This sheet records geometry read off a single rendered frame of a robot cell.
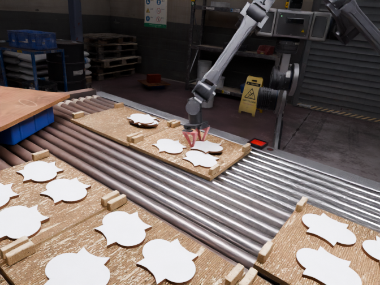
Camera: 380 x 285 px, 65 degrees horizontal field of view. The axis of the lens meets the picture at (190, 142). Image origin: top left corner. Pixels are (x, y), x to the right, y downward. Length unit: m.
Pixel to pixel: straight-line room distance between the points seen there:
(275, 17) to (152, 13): 5.52
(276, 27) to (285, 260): 1.40
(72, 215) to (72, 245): 0.11
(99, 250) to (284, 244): 0.46
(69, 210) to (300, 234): 0.64
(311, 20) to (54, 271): 1.72
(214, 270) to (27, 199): 0.57
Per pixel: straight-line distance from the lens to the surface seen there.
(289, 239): 0.87
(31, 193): 1.02
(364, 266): 0.89
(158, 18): 7.15
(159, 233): 0.81
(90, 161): 1.21
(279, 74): 1.93
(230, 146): 1.33
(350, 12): 1.47
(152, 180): 1.06
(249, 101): 4.96
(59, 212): 0.91
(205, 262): 0.75
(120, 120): 1.56
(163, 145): 1.26
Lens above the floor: 1.46
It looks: 23 degrees down
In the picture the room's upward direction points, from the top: 5 degrees clockwise
